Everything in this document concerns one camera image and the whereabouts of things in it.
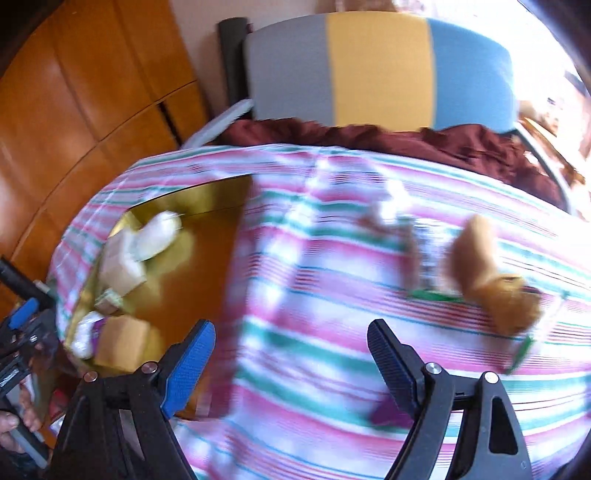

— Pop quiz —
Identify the person's left hand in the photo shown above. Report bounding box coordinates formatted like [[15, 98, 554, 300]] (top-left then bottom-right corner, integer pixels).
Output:
[[0, 397, 47, 457]]

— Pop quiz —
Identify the tan box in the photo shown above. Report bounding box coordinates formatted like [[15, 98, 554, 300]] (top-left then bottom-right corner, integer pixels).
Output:
[[95, 316, 153, 372]]

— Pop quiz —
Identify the maroon blanket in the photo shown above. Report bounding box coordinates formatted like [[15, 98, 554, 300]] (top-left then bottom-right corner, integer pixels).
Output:
[[217, 117, 568, 208]]

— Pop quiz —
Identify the gold tin box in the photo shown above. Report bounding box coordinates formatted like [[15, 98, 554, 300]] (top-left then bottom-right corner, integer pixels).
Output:
[[62, 173, 254, 421]]

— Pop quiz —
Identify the grey yellow blue chair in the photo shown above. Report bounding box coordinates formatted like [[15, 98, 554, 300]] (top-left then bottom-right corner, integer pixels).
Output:
[[182, 11, 578, 213]]

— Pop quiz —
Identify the black rolled mat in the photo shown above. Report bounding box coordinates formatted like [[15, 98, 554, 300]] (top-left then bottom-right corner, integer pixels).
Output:
[[218, 17, 254, 109]]

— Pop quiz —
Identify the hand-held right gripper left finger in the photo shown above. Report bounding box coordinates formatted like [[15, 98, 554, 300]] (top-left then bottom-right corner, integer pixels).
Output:
[[48, 319, 217, 480]]

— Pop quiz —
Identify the white wrapper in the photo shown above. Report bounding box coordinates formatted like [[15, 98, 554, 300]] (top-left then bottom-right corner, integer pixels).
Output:
[[71, 311, 109, 361]]

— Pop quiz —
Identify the small green cracker packet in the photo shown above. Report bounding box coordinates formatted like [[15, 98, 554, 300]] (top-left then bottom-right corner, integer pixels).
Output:
[[95, 288, 125, 315]]

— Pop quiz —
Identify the yellow sponge cake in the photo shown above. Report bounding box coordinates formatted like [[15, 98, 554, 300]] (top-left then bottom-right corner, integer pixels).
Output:
[[443, 215, 502, 296], [480, 274, 543, 337]]

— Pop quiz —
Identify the striped cloth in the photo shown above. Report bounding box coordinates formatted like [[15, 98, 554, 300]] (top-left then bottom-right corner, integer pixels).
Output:
[[48, 143, 591, 480]]

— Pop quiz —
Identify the white tissue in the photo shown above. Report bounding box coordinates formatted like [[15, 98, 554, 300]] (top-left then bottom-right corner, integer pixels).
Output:
[[374, 178, 416, 222]]

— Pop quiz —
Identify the purple wrapper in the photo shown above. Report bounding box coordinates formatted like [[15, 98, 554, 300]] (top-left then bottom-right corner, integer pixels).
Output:
[[369, 397, 419, 428]]

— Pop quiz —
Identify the pearly white pastry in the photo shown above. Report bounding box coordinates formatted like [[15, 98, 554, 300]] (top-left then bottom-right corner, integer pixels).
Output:
[[131, 210, 183, 261]]

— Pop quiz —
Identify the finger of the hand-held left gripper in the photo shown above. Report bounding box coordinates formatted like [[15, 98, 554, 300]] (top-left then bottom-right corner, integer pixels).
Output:
[[0, 258, 55, 308], [0, 298, 56, 342]]

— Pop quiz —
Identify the long cracker packet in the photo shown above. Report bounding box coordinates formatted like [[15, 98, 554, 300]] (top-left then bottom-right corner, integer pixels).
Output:
[[503, 288, 571, 374], [365, 215, 467, 303]]

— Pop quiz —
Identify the wooden wardrobe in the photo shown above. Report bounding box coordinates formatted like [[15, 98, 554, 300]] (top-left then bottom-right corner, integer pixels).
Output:
[[0, 0, 211, 319]]

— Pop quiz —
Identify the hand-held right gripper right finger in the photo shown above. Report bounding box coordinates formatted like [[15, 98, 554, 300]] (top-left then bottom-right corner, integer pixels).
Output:
[[367, 318, 532, 480]]

